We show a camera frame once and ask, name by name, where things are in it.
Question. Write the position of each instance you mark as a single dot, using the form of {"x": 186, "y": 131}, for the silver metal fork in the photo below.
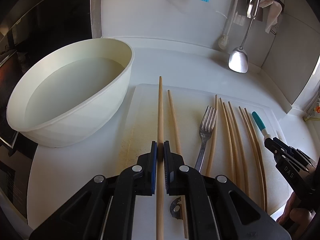
{"x": 205, "y": 133}

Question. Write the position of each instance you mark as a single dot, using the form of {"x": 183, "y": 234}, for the white plastic cutting board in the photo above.
{"x": 141, "y": 129}

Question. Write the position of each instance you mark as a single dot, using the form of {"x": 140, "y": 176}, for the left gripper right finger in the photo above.
{"x": 173, "y": 179}

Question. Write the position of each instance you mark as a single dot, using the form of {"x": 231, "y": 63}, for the person's right hand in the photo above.
{"x": 298, "y": 215}

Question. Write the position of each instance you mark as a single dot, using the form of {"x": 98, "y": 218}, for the teal and white peeler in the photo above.
{"x": 261, "y": 125}

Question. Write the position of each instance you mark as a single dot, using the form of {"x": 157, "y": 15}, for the beige cloth on rack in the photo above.
{"x": 275, "y": 9}

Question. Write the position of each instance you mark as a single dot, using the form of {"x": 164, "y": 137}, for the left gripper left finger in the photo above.
{"x": 146, "y": 182}

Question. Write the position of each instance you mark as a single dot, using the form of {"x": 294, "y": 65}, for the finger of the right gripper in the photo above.
{"x": 268, "y": 145}
{"x": 294, "y": 154}

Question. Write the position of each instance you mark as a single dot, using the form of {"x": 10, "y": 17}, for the white round plastic basin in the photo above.
{"x": 72, "y": 92}

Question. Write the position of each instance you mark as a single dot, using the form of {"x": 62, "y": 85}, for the wall socket with orange switch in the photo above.
{"x": 313, "y": 111}

